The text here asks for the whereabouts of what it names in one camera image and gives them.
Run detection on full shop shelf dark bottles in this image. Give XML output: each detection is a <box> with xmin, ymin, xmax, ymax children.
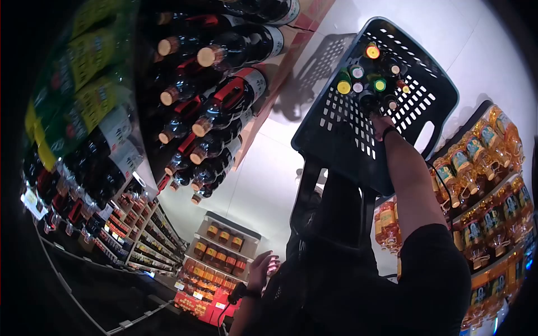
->
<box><xmin>20</xmin><ymin>0</ymin><xmax>337</xmax><ymax>244</ymax></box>

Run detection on black plastic shopping basket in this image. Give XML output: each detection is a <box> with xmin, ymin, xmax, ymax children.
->
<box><xmin>289</xmin><ymin>17</ymin><xmax>460</xmax><ymax>252</ymax></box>

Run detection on cluster of capped bottles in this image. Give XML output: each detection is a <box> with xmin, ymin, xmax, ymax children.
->
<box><xmin>336</xmin><ymin>41</ymin><xmax>411</xmax><ymax>111</ymax></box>

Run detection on person's left fingers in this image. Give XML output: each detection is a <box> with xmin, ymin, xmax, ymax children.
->
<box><xmin>259</xmin><ymin>251</ymin><xmax>281</xmax><ymax>276</ymax></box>

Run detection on full shop shelf oil bottles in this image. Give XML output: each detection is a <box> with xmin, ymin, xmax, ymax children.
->
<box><xmin>373</xmin><ymin>101</ymin><xmax>538</xmax><ymax>336</ymax></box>

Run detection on dark glass bottle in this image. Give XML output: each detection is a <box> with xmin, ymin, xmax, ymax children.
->
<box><xmin>359</xmin><ymin>90</ymin><xmax>382</xmax><ymax>119</ymax></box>

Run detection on long shop shelf small goods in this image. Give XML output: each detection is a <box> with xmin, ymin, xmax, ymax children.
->
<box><xmin>94</xmin><ymin>189</ymin><xmax>187</xmax><ymax>279</ymax></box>

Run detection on person's left hand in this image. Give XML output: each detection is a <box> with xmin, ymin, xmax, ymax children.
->
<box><xmin>247</xmin><ymin>251</ymin><xmax>281</xmax><ymax>291</ymax></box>

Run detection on person's body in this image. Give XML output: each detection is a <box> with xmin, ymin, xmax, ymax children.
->
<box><xmin>235</xmin><ymin>223</ymin><xmax>472</xmax><ymax>336</ymax></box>

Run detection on shop shelf with jars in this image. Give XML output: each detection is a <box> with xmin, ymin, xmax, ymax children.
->
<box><xmin>173</xmin><ymin>211</ymin><xmax>262</xmax><ymax>327</ymax></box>

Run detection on person's right hand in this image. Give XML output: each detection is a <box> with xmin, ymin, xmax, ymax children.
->
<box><xmin>370</xmin><ymin>115</ymin><xmax>396</xmax><ymax>142</ymax></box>

